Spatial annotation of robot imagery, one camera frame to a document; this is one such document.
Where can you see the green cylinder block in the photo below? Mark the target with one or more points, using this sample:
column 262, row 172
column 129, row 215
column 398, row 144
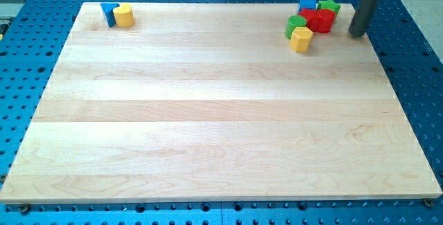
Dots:
column 293, row 22

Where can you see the light wooden board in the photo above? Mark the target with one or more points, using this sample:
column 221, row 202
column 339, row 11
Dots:
column 207, row 102

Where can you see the red block behind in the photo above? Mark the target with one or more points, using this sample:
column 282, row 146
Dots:
column 311, row 17

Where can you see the blue cube block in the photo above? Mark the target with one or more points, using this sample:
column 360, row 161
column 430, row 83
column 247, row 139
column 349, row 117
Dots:
column 307, row 4

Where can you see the blue perforated metal table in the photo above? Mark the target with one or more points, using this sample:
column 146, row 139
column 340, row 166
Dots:
column 407, row 38

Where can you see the green star block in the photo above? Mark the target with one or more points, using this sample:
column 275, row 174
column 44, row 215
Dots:
column 327, row 7

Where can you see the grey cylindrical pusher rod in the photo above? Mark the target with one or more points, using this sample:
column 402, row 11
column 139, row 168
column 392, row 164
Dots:
column 362, row 17

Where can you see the yellow cylinder block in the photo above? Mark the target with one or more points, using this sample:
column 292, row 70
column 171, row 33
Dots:
column 123, row 15

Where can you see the yellow hexagon block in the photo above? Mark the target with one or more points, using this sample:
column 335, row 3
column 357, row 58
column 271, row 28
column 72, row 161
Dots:
column 300, row 39

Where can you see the blue triangle block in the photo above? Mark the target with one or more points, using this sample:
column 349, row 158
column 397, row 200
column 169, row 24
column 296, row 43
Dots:
column 108, row 12

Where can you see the red cylinder block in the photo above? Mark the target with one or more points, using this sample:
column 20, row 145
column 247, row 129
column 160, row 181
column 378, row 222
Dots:
column 326, row 19

